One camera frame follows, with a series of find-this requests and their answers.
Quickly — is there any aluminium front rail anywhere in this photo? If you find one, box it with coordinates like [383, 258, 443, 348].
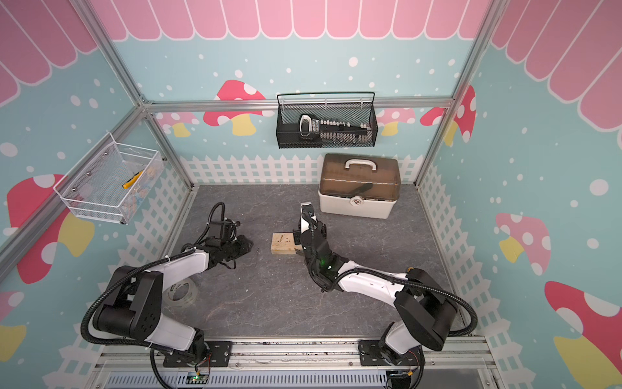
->
[94, 336, 497, 372]

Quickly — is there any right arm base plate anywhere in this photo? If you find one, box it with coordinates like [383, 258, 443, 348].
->
[358, 340, 425, 368]

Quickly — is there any socket set in black basket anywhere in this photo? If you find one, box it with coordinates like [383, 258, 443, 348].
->
[298, 114, 374, 147]

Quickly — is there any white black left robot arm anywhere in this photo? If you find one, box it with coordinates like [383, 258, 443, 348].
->
[80, 202, 253, 363]

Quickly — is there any wooden block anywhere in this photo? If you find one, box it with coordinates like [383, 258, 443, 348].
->
[271, 233, 296, 255]

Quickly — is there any yellow tool in white basket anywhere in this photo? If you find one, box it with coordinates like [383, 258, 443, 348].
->
[122, 170, 143, 190]

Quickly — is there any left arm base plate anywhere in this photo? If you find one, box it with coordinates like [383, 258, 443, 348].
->
[164, 340, 233, 368]

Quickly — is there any white wire mesh basket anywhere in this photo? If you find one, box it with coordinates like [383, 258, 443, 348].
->
[53, 134, 165, 225]

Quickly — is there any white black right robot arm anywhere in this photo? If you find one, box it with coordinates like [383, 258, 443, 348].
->
[295, 221, 478, 363]

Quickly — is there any white storage box brown lid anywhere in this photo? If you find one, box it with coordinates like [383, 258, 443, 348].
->
[318, 153, 402, 219]

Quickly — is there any clear tape roll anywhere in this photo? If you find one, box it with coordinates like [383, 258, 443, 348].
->
[163, 278, 199, 308]

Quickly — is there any black wire mesh basket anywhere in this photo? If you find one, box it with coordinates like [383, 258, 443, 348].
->
[276, 92, 378, 148]

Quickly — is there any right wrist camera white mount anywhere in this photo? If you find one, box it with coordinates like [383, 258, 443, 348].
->
[300, 202, 317, 233]

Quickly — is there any small green circuit board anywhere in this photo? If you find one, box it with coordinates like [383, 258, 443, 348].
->
[186, 372, 210, 386]

